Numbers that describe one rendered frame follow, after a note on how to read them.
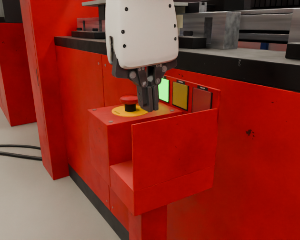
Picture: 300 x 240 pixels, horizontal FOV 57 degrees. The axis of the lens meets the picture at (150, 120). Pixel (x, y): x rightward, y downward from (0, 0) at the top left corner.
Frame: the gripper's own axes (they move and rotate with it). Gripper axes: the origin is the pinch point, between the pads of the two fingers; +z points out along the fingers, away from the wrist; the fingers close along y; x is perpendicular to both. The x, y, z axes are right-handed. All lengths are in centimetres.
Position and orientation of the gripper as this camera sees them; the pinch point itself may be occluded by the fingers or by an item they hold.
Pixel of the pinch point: (148, 97)
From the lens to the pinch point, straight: 43.5
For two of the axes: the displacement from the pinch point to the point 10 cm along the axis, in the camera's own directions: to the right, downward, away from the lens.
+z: 0.7, 9.3, 3.7
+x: 5.1, 2.8, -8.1
